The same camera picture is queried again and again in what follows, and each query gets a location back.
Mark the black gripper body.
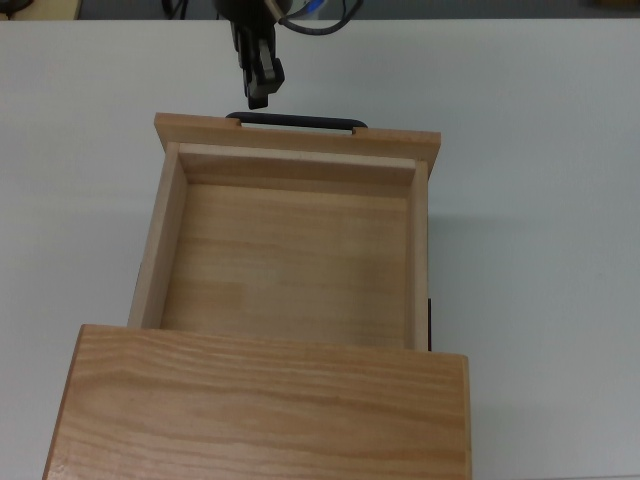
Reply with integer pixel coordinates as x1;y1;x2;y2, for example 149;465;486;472
213;0;282;30

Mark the wooden drawer with black handle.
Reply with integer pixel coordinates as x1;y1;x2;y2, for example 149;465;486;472
126;110;442;352

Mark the wooden drawer cabinet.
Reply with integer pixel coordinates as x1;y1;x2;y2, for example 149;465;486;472
42;323;471;480

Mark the short grey gripper cable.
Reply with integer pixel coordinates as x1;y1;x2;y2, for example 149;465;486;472
264;0;365;38

